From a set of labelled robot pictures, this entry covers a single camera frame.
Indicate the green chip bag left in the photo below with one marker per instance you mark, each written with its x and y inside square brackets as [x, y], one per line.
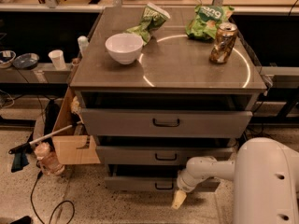
[153, 17]

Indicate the grey drawer cabinet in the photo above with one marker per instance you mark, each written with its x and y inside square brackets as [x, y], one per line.
[173, 72]

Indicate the white paper cup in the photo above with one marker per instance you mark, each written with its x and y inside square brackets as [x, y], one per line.
[57, 58]

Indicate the grey bottom drawer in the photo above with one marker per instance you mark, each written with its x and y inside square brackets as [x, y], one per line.
[142, 177]

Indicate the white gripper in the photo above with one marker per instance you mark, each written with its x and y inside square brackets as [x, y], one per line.
[185, 185]

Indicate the green chip bag right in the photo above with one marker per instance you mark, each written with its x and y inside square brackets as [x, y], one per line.
[206, 22]

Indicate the grey drawer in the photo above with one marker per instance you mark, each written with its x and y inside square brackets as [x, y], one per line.
[165, 123]
[158, 155]
[142, 177]

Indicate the blue plate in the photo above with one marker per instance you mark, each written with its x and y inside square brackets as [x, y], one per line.
[26, 61]

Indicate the grey top drawer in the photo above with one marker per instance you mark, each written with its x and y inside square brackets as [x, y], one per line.
[165, 123]

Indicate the clear plastic jug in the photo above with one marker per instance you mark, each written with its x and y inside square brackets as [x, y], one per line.
[48, 160]

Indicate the small bowl far left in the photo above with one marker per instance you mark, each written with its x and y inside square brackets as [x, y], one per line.
[6, 58]

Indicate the white bowl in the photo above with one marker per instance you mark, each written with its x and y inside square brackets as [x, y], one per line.
[124, 48]

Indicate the grey side shelf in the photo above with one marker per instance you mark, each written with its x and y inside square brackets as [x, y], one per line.
[44, 73]

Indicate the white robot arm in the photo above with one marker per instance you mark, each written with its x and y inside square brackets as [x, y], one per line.
[266, 181]

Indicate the crushed gold soda can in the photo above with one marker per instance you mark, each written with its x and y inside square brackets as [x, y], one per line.
[224, 42]

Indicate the grabber stick tool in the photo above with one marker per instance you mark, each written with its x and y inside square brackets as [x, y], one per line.
[18, 152]

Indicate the cardboard box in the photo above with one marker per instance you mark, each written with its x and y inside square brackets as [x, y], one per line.
[73, 146]

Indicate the white plastic bottle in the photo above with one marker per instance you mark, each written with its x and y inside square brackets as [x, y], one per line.
[83, 43]

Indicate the green chip bag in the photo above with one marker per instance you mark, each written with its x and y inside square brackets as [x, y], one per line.
[206, 22]
[153, 17]

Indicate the grey middle drawer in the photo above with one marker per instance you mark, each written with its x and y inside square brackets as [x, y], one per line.
[158, 155]

